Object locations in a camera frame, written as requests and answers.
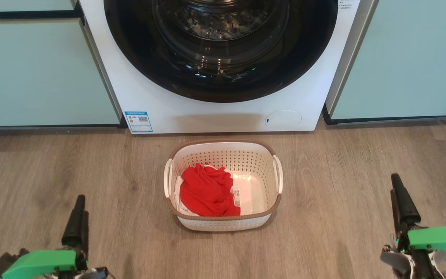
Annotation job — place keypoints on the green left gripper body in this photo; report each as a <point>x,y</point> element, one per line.
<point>37,263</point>

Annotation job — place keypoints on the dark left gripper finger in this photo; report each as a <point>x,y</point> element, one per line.
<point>75,224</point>
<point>86,236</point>

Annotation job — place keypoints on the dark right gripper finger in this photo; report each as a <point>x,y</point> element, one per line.
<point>395,217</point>
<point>405,205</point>

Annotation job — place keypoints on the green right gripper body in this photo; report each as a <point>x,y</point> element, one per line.
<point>439,239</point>

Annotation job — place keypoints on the white garment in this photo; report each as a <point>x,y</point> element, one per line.
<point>177,193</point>

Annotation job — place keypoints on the red garment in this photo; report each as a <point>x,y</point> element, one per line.
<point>205,192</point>

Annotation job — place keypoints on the washing machine door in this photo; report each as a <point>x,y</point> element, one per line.
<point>149,66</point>

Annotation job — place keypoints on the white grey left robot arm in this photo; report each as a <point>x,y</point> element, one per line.
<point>97,273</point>

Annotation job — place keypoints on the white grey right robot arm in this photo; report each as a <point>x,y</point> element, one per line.
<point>393,262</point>

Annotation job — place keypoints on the white front-load washing machine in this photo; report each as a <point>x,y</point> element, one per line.
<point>215,116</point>

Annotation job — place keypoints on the blue energy label sticker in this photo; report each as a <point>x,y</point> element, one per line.
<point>138,122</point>

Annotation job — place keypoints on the white perforated laundry basket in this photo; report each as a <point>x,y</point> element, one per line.
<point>223,224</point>

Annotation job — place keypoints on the pale green cabinet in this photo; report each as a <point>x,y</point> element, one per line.
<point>41,73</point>
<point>409,58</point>

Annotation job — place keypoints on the round white filter cover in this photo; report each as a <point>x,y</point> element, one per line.
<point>283,120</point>

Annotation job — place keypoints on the white barcode label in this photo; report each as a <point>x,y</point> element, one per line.
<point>236,197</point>

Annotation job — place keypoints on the black text instruction sticker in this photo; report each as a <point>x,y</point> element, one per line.
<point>345,4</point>

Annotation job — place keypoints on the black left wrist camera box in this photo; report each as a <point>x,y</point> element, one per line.
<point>8,260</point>

